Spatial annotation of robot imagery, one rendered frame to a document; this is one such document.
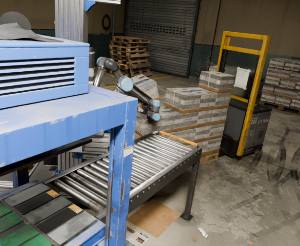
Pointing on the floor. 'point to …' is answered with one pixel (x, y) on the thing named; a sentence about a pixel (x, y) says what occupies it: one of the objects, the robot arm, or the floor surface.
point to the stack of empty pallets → (125, 47)
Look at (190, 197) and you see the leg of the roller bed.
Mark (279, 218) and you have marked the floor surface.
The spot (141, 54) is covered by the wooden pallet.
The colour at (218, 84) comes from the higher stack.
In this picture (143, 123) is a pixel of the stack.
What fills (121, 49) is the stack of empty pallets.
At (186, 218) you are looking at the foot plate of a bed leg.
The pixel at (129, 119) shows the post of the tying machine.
